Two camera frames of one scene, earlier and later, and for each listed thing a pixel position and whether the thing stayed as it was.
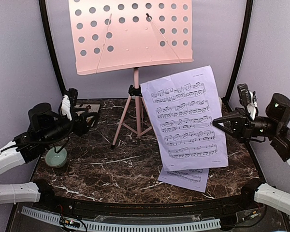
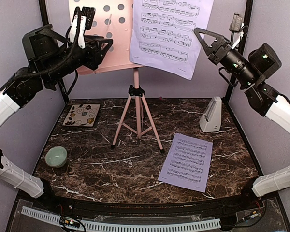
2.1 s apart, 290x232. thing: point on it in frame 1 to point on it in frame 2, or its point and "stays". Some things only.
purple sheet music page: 183,106 to 162,35
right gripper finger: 216,124 to 215,46
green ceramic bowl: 55,160 stays
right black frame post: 249,12 stays
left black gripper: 83,128 to 95,56
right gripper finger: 220,119 to 221,41
